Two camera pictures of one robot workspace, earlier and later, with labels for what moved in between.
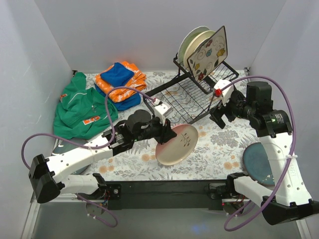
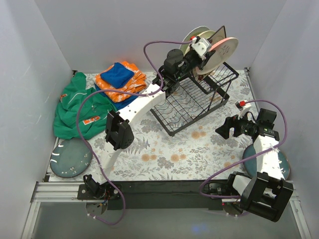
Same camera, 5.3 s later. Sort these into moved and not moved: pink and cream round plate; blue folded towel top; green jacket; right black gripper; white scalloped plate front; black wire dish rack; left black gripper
Moved: pink and cream round plate; right black gripper; left black gripper
Not moved: green jacket; white scalloped plate front; blue folded towel top; black wire dish rack
